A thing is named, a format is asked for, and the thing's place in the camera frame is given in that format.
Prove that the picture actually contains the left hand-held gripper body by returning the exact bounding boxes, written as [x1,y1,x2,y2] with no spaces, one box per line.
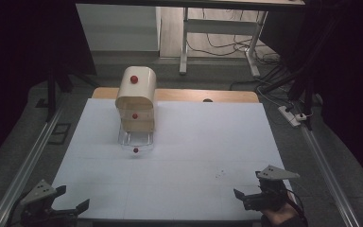
[19,179,79,227]

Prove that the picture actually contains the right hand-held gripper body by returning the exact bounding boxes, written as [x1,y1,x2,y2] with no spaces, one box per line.
[242,165,302,212]

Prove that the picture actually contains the clear drawer with red knob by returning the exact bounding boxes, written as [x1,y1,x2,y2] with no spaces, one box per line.
[117,130,155,155]

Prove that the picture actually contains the cream drawer cabinet red knobs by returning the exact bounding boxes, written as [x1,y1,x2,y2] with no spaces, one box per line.
[114,65,158,133]

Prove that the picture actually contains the person's right hand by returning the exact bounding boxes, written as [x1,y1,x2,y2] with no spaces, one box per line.
[260,202,301,227]

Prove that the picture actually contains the white table sheet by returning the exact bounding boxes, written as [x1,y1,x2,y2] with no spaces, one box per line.
[51,97,293,222]

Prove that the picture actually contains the white power strip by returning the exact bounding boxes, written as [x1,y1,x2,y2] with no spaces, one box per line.
[277,105,303,128]

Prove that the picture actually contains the black metal stand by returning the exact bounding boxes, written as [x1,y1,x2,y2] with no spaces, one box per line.
[44,61,100,123]
[259,0,349,131]

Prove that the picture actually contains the dark curtain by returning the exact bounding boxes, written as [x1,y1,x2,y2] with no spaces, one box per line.
[0,0,97,173]
[259,0,363,192]

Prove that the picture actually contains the white panel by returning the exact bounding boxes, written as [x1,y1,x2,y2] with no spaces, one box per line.
[75,3,162,52]

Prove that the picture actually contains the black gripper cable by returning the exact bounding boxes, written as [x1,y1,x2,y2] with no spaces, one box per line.
[282,186,309,226]

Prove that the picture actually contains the aluminium rail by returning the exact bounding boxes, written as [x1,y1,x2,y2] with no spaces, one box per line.
[0,102,65,227]
[300,124,362,227]

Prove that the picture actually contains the black floor frame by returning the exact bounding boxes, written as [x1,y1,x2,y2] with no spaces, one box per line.
[47,122,72,146]

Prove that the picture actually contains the white metal table frame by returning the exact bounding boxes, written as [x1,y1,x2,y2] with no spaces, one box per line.
[187,9,286,93]

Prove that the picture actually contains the white metal frame desk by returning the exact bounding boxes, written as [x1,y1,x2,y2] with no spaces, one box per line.
[75,0,306,79]

